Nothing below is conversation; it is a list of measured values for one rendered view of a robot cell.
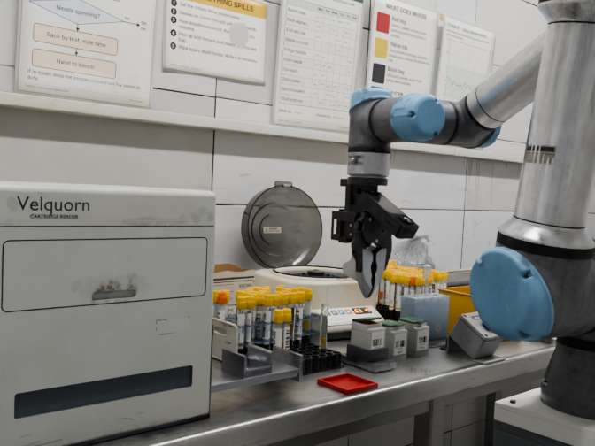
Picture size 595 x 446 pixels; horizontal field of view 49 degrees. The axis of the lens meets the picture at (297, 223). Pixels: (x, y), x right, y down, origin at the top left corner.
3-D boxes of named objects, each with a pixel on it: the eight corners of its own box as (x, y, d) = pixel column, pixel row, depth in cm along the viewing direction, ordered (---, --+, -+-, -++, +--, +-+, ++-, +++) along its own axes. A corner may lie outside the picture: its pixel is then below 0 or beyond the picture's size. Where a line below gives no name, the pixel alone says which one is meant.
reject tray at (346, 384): (347, 395, 99) (347, 389, 99) (317, 383, 105) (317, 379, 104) (377, 388, 104) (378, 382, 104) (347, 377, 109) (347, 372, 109)
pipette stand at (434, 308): (418, 349, 130) (421, 300, 130) (393, 342, 136) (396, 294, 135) (452, 344, 136) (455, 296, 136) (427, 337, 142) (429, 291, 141)
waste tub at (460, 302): (483, 345, 137) (486, 297, 136) (434, 332, 148) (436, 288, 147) (521, 339, 145) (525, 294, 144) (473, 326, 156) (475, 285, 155)
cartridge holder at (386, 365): (374, 373, 112) (375, 352, 112) (337, 361, 119) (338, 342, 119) (396, 369, 115) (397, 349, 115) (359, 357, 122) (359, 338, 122)
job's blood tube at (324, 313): (321, 361, 117) (324, 305, 116) (317, 359, 118) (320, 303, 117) (327, 360, 118) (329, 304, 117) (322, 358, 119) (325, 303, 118)
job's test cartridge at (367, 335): (368, 362, 114) (370, 326, 114) (349, 356, 118) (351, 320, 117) (384, 358, 117) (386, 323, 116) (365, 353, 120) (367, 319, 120)
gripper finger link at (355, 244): (367, 270, 117) (369, 221, 117) (374, 271, 116) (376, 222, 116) (348, 271, 114) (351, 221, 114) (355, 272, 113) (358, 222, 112)
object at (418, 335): (414, 357, 124) (416, 322, 123) (395, 352, 127) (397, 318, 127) (428, 355, 126) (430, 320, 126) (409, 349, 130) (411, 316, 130)
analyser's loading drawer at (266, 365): (182, 405, 85) (184, 366, 85) (158, 392, 90) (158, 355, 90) (302, 380, 99) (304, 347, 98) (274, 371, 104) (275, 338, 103)
